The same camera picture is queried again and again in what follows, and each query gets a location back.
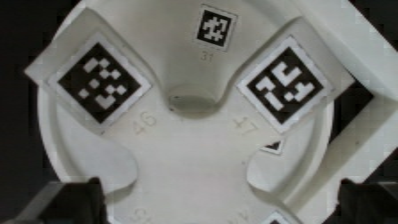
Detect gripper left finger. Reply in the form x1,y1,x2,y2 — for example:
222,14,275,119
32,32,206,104
11,177,107,224

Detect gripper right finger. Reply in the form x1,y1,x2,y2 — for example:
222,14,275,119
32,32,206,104
338,179,398,224

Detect white round table top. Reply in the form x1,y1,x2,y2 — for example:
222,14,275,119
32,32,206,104
36,0,357,224

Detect white cross-shaped table base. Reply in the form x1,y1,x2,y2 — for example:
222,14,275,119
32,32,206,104
23,7,357,224

